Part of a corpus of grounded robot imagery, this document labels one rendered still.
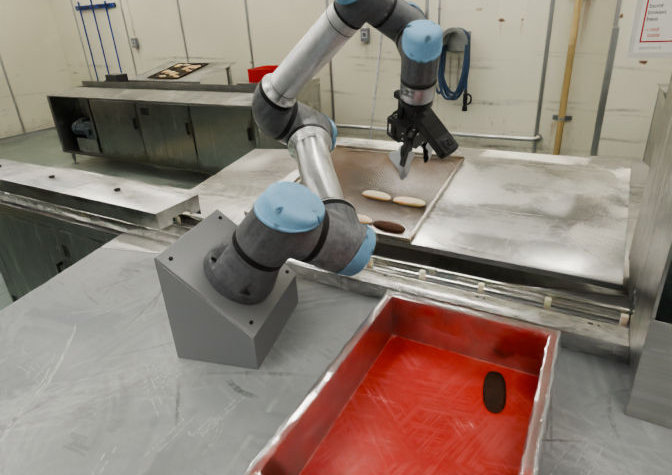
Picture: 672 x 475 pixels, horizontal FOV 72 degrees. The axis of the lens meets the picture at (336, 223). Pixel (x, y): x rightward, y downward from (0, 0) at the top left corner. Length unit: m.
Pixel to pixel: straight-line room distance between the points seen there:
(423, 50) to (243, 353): 0.67
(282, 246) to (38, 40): 8.13
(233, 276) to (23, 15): 8.04
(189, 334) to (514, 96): 4.15
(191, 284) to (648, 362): 0.77
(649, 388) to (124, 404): 0.88
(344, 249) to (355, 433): 0.32
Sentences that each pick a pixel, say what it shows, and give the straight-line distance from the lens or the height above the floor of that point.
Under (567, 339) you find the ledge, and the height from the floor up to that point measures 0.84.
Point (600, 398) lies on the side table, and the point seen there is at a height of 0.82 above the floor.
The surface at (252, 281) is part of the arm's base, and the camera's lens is 0.90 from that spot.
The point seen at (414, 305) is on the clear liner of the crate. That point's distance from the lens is 0.93.
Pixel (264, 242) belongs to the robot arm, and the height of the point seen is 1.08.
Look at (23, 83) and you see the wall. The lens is 8.65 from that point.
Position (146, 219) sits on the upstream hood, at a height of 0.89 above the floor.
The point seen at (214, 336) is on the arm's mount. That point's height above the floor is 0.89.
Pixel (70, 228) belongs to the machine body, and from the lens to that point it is 1.97.
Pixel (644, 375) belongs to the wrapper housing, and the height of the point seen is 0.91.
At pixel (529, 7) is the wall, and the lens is 4.68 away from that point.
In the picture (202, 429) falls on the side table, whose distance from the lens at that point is 0.88.
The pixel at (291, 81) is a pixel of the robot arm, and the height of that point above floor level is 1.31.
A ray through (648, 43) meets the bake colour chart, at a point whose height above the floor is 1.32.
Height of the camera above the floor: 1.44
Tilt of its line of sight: 24 degrees down
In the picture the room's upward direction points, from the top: 3 degrees counter-clockwise
